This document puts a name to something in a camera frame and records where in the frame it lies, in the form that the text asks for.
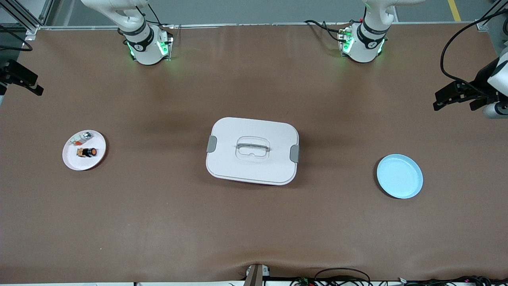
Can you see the pink round plate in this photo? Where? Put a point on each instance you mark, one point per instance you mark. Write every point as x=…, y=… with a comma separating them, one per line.
x=85, y=163

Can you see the aluminium frame post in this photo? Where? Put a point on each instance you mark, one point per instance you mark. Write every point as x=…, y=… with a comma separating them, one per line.
x=24, y=20
x=482, y=26

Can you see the aluminium table edge rail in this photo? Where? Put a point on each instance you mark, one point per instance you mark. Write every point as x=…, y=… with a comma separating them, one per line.
x=258, y=24

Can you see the orange push-button switch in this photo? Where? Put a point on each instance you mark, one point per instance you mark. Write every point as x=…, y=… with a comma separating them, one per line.
x=85, y=152

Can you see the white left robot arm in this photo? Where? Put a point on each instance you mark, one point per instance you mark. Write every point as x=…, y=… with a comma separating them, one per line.
x=367, y=47

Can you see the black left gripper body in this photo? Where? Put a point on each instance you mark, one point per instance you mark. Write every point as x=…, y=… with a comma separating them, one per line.
x=481, y=78

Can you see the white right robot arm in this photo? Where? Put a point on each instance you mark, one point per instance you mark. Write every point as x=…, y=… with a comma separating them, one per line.
x=147, y=51

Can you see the clear white switch component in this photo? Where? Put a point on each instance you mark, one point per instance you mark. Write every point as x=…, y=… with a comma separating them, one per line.
x=83, y=137

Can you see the light blue round plate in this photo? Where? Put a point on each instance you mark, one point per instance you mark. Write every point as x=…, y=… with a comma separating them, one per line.
x=397, y=182

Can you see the white lidded storage box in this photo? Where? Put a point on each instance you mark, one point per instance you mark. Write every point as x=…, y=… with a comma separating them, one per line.
x=226, y=167

